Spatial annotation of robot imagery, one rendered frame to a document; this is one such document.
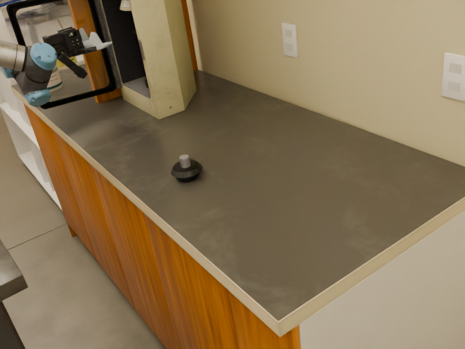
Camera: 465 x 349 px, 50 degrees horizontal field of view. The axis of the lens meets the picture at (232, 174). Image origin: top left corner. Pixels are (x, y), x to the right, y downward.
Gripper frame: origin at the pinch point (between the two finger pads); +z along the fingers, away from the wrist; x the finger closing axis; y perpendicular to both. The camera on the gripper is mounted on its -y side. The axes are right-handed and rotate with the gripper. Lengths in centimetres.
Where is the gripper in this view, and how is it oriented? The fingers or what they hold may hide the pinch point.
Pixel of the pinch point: (104, 41)
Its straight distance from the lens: 187.3
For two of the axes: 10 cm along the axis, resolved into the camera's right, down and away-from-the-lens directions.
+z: 8.0, -4.2, 4.2
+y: -1.6, -8.4, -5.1
